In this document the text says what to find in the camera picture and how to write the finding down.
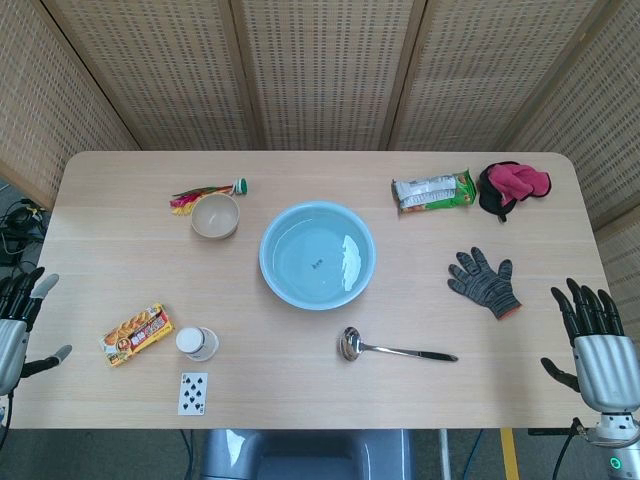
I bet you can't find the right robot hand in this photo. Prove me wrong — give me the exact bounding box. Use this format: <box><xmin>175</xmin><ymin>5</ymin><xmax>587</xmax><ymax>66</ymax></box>
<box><xmin>540</xmin><ymin>277</ymin><xmax>640</xmax><ymax>415</ymax></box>

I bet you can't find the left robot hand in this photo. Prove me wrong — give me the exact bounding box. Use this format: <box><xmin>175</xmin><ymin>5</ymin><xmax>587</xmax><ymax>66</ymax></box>
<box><xmin>0</xmin><ymin>266</ymin><xmax>73</xmax><ymax>397</ymax></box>

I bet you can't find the metal ladle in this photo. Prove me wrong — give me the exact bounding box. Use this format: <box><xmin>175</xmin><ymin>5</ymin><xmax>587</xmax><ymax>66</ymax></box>
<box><xmin>337</xmin><ymin>326</ymin><xmax>460</xmax><ymax>364</ymax></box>

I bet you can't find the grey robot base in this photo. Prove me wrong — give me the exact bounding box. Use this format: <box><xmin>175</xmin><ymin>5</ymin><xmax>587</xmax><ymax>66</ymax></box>
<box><xmin>198</xmin><ymin>428</ymin><xmax>415</xmax><ymax>480</ymax></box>

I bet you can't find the light blue basin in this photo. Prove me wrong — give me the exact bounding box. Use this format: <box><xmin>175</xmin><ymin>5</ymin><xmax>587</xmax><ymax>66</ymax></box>
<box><xmin>258</xmin><ymin>200</ymin><xmax>378</xmax><ymax>312</ymax></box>

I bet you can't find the yellow food box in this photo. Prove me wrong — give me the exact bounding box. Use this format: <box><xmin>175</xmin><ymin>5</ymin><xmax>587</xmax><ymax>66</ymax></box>
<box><xmin>99</xmin><ymin>301</ymin><xmax>177</xmax><ymax>371</ymax></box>

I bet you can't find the grey striped work glove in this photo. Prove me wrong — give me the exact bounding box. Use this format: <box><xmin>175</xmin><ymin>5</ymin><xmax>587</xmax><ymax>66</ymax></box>
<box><xmin>446</xmin><ymin>246</ymin><xmax>524</xmax><ymax>322</ymax></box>

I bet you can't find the white paper cup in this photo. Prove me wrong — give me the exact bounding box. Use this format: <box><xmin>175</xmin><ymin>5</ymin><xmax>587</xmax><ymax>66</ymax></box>
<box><xmin>174</xmin><ymin>326</ymin><xmax>221</xmax><ymax>362</ymax></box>

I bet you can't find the nine of spades card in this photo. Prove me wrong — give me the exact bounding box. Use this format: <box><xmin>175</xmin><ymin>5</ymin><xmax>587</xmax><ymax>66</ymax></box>
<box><xmin>177</xmin><ymin>371</ymin><xmax>209</xmax><ymax>417</ymax></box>

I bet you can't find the pink black cloth mitt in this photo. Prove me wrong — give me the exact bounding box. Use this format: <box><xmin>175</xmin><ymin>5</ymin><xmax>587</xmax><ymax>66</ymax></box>
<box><xmin>478</xmin><ymin>160</ymin><xmax>552</xmax><ymax>223</ymax></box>

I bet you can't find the green white snack packet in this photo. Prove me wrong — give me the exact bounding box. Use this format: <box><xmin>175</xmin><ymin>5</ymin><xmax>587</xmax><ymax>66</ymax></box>
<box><xmin>390</xmin><ymin>168</ymin><xmax>477</xmax><ymax>216</ymax></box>

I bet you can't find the beige bowl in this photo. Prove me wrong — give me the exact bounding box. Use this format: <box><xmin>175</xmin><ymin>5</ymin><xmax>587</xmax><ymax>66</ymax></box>
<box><xmin>190</xmin><ymin>193</ymin><xmax>241</xmax><ymax>239</ymax></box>

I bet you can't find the colourful feather shuttlecock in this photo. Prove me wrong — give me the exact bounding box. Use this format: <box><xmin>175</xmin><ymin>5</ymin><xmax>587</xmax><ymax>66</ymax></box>
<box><xmin>169</xmin><ymin>177</ymin><xmax>251</xmax><ymax>220</ymax></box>

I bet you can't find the woven folding screen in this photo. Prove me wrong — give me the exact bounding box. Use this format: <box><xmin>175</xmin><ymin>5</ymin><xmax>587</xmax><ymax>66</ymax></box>
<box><xmin>0</xmin><ymin>0</ymin><xmax>640</xmax><ymax>331</ymax></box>

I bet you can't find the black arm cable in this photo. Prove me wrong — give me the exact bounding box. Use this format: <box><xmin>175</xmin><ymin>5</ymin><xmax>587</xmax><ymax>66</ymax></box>
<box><xmin>547</xmin><ymin>418</ymin><xmax>591</xmax><ymax>480</ymax></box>

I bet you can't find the black cables bundle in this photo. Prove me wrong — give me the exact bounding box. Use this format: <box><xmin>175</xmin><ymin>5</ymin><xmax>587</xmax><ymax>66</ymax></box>
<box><xmin>0</xmin><ymin>197</ymin><xmax>51</xmax><ymax>269</ymax></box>

